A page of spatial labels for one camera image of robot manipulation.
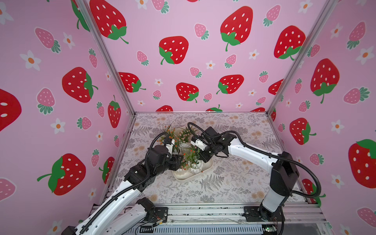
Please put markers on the pink potted plant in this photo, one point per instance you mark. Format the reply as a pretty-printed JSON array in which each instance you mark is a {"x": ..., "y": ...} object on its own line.
[{"x": 184, "y": 166}]

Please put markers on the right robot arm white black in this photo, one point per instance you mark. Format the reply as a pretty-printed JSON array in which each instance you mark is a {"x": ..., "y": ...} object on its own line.
[{"x": 281, "y": 167}]

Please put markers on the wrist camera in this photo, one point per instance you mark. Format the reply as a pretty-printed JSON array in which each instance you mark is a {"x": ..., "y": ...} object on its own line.
[
  {"x": 161, "y": 149},
  {"x": 204, "y": 139}
]

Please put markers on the grass potted plant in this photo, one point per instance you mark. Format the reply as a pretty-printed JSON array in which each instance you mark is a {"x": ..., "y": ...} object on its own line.
[{"x": 196, "y": 165}]

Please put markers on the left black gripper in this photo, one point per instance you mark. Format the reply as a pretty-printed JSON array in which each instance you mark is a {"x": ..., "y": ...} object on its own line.
[{"x": 175, "y": 163}]

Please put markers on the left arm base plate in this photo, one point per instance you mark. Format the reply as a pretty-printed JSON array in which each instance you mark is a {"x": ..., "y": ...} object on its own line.
[{"x": 156, "y": 215}]

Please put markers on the orange flower potted plant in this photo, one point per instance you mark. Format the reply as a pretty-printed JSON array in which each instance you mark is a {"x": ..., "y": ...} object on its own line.
[{"x": 170, "y": 129}]

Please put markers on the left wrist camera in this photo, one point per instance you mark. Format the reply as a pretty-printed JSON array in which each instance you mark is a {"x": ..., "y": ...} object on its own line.
[{"x": 161, "y": 149}]

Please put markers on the pink flower plant pot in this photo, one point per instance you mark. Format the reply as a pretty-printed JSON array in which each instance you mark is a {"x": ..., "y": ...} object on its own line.
[{"x": 184, "y": 137}]

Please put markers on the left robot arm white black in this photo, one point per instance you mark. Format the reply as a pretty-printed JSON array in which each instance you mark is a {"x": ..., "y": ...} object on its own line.
[{"x": 107, "y": 219}]

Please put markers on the white rectangular storage tray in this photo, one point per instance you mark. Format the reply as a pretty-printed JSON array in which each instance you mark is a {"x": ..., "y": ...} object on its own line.
[{"x": 187, "y": 176}]

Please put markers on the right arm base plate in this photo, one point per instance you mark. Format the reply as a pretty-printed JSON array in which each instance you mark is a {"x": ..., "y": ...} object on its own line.
[{"x": 261, "y": 214}]

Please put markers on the aluminium front rail frame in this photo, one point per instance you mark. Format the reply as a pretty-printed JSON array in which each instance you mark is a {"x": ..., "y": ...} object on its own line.
[{"x": 300, "y": 219}]

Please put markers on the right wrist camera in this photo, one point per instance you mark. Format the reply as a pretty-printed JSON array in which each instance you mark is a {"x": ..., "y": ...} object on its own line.
[{"x": 204, "y": 139}]

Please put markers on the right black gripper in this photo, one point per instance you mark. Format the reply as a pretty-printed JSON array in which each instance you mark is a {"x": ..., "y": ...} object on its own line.
[{"x": 204, "y": 153}]

